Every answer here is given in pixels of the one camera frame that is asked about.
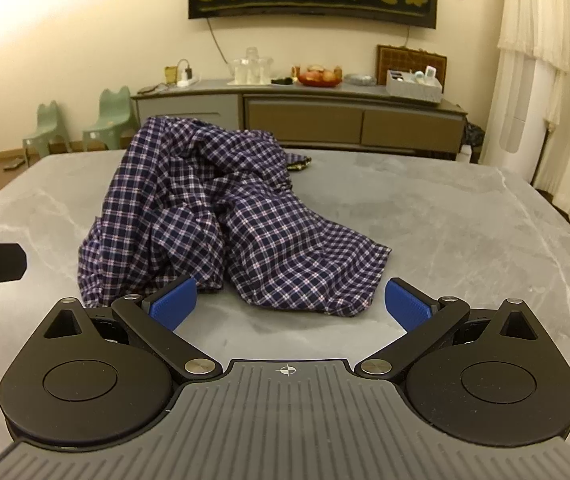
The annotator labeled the green plastic child chair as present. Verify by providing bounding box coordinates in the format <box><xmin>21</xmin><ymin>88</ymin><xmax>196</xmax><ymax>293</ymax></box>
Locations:
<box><xmin>22</xmin><ymin>101</ymin><xmax>72</xmax><ymax>166</ymax></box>
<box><xmin>82</xmin><ymin>86</ymin><xmax>133</xmax><ymax>152</ymax></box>

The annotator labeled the thin wall cable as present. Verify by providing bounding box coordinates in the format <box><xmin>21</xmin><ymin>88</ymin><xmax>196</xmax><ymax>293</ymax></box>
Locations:
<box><xmin>206</xmin><ymin>16</ymin><xmax>232</xmax><ymax>67</ymax></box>

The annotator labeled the red fruit bowl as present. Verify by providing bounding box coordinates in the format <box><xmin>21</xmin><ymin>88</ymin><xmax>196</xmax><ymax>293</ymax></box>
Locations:
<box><xmin>297</xmin><ymin>64</ymin><xmax>343</xmax><ymax>87</ymax></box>

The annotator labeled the white tower fan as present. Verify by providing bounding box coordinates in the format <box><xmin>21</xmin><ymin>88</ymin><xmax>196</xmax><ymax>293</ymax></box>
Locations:
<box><xmin>482</xmin><ymin>55</ymin><xmax>550</xmax><ymax>183</ymax></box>

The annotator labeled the black bag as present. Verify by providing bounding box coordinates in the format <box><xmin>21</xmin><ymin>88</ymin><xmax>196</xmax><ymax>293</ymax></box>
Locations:
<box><xmin>465</xmin><ymin>122</ymin><xmax>486</xmax><ymax>163</ymax></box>

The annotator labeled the blue plaid shirt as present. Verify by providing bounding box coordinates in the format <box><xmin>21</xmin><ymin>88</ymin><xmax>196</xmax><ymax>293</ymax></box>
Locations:
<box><xmin>76</xmin><ymin>115</ymin><xmax>393</xmax><ymax>319</ymax></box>

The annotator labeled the brown wooden framed board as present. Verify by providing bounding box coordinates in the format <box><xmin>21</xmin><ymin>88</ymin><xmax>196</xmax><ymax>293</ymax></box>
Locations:
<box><xmin>376</xmin><ymin>44</ymin><xmax>448</xmax><ymax>93</ymax></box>

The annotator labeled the grey brown sideboard cabinet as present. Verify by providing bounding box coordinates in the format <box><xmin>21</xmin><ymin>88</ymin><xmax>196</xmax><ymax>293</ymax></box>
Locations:
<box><xmin>130</xmin><ymin>78</ymin><xmax>468</xmax><ymax>161</ymax></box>

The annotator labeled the grey desk organizer box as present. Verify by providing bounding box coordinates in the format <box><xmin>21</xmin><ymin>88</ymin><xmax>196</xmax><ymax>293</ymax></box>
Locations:
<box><xmin>385</xmin><ymin>67</ymin><xmax>443</xmax><ymax>106</ymax></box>

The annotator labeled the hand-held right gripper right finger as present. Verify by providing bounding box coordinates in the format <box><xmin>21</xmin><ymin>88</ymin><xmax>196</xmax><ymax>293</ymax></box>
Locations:
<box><xmin>357</xmin><ymin>277</ymin><xmax>546</xmax><ymax>380</ymax></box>

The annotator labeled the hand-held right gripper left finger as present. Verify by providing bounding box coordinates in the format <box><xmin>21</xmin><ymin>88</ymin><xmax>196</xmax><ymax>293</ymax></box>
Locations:
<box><xmin>32</xmin><ymin>276</ymin><xmax>223</xmax><ymax>381</ymax></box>

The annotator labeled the clear glassware set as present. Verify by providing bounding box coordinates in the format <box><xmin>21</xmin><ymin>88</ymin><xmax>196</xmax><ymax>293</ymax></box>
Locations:
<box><xmin>230</xmin><ymin>47</ymin><xmax>272</xmax><ymax>86</ymax></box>

